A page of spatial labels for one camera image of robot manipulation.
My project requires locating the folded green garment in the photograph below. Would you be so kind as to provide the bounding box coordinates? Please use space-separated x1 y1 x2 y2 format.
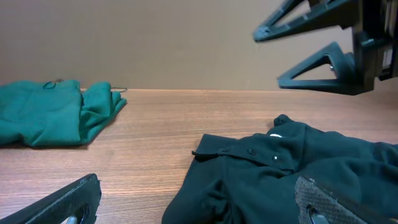
1 80 127 147

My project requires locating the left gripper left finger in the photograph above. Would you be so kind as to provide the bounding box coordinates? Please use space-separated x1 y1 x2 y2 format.
1 174 101 224

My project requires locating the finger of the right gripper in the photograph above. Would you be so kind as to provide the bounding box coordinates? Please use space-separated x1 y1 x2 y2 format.
277 42 366 95
252 0 359 42

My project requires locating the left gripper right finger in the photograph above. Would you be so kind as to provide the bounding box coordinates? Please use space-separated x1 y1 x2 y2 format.
295 176 397 224

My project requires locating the black polo shirt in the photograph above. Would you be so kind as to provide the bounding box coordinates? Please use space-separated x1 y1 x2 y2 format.
162 114 397 223

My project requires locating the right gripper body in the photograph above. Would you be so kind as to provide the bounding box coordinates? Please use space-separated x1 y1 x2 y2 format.
352 0 397 91

